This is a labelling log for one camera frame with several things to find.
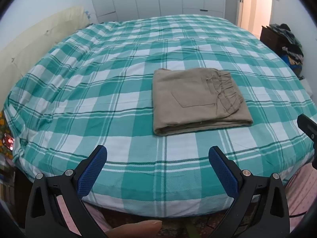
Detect left hand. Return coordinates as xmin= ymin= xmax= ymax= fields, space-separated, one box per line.
xmin=105 ymin=220 xmax=162 ymax=238

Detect cream padded headboard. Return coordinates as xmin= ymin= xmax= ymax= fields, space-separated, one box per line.
xmin=1 ymin=6 xmax=90 ymax=107

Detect white door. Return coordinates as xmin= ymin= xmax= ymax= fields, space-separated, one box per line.
xmin=236 ymin=0 xmax=272 ymax=39

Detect teal white plaid bedspread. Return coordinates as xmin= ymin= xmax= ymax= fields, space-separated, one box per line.
xmin=3 ymin=14 xmax=316 ymax=217

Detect pink dotted mat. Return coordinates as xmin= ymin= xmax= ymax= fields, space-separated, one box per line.
xmin=55 ymin=165 xmax=317 ymax=238

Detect pile of clothes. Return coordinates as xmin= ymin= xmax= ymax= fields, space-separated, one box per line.
xmin=269 ymin=23 xmax=304 ymax=79

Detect dark wooden nightstand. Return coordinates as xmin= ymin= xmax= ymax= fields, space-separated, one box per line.
xmin=260 ymin=26 xmax=287 ymax=54

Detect khaki pants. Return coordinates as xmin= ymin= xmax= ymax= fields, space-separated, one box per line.
xmin=152 ymin=68 xmax=253 ymax=136

